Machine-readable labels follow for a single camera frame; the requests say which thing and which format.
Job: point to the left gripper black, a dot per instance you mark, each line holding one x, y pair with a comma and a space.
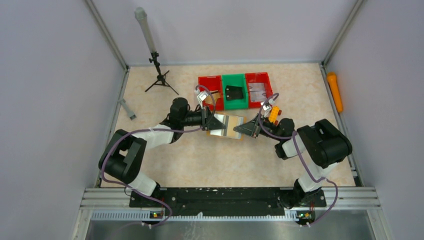
205, 117

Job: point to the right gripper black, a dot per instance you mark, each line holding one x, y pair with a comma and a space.
258, 126

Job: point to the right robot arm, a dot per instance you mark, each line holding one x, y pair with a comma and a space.
320, 147

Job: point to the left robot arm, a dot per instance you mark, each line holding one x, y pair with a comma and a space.
123, 156

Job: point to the gold card in red bin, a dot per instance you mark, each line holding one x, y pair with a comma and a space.
216, 96

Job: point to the silver VIP cards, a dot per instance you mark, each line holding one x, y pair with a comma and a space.
257, 92

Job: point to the black card in green bin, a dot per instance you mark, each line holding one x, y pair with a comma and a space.
234, 93

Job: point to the red bin with cards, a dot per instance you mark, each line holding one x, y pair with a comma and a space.
258, 77

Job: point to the yellow toy brick car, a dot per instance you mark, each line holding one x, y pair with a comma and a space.
274, 114

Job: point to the red bin left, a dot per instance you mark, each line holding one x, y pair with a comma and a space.
214, 84

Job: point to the green plastic bin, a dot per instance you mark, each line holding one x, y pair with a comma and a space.
236, 80

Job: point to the orange flashlight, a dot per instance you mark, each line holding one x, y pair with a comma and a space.
332, 81

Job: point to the black tripod with grey tube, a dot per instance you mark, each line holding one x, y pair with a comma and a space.
142, 19

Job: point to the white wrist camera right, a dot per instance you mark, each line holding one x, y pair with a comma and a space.
266, 108

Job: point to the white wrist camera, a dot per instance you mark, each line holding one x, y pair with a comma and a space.
201, 97
266, 108

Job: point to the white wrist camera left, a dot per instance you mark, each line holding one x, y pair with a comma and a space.
201, 97

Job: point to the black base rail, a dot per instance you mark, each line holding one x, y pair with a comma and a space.
228, 201

